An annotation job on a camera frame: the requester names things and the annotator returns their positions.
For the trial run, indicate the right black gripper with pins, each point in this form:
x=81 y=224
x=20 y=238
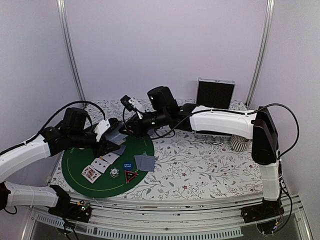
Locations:
x=138 y=130

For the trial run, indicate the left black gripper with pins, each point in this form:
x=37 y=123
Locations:
x=102 y=149

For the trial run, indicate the blue playing card deck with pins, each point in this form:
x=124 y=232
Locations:
x=115 y=137

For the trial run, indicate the face-down community card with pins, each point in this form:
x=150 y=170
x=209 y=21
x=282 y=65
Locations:
x=121 y=150

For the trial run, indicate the face-up diamonds card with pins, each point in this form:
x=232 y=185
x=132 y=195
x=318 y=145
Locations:
x=100 y=165

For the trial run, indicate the face-up king card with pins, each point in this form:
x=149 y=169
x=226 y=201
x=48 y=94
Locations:
x=90 y=174

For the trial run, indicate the blue small blind button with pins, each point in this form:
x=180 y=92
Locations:
x=128 y=166

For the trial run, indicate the blue playing card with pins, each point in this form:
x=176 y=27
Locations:
x=147 y=163
x=138 y=160

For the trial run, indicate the black red triangular plaque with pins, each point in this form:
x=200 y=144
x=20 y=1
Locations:
x=129 y=175

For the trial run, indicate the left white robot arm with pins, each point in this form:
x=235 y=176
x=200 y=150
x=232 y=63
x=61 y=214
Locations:
x=69 y=133

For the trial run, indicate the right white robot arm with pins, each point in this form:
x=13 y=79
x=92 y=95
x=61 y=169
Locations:
x=256 y=126

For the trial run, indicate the round green poker mat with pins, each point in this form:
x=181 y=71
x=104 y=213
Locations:
x=75 y=160

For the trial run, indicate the aluminium poker chip case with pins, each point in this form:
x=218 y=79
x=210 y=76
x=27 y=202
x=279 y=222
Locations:
x=214 y=93

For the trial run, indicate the striped ceramic mug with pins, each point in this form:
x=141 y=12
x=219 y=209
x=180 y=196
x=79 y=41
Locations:
x=239 y=143

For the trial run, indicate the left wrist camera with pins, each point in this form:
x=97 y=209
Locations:
x=101 y=128

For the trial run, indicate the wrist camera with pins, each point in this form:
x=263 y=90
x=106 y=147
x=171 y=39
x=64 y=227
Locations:
x=101 y=128
x=132 y=104

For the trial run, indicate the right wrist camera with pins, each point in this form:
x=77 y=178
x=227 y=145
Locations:
x=132 y=104

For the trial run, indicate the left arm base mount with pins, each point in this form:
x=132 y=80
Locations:
x=80 y=211

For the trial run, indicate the front aluminium rail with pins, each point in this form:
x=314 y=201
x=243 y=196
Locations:
x=202 y=219

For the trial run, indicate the left aluminium frame post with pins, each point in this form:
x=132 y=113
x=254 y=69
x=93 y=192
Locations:
x=61 y=7

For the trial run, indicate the aluminium frame post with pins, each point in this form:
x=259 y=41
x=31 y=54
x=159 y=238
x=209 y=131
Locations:
x=261 y=53
x=61 y=7

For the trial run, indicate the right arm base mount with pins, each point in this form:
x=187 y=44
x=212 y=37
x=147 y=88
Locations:
x=265 y=210

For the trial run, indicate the right aluminium frame post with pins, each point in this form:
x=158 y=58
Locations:
x=261 y=53

